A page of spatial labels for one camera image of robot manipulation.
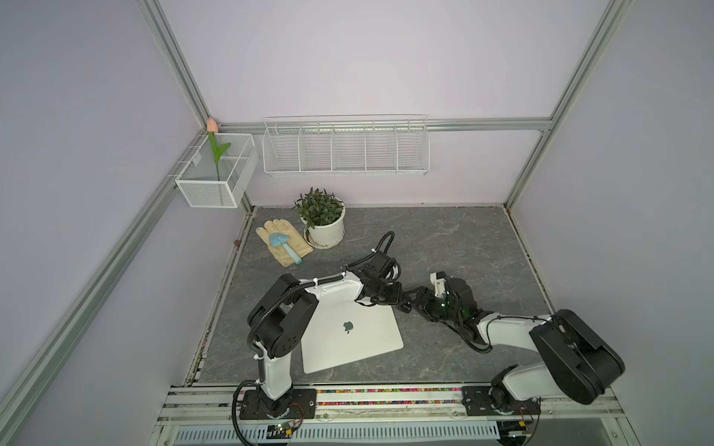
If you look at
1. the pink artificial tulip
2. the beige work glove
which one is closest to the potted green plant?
the beige work glove

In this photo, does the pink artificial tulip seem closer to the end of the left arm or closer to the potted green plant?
the potted green plant

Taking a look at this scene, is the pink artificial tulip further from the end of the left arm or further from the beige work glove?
the end of the left arm

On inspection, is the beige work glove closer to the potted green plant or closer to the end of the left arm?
the potted green plant

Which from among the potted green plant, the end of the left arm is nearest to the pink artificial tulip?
the potted green plant

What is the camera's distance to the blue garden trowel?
3.43 feet

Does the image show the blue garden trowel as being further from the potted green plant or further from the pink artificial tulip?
the pink artificial tulip

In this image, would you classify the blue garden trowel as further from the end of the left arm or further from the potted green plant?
the end of the left arm

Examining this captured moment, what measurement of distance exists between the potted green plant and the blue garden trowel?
0.10m

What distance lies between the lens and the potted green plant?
3.16 feet

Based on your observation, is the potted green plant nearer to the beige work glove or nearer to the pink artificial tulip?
the beige work glove

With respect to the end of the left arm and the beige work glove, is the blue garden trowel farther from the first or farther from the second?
the end of the left arm

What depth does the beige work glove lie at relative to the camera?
107 centimetres

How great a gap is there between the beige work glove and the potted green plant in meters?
0.06
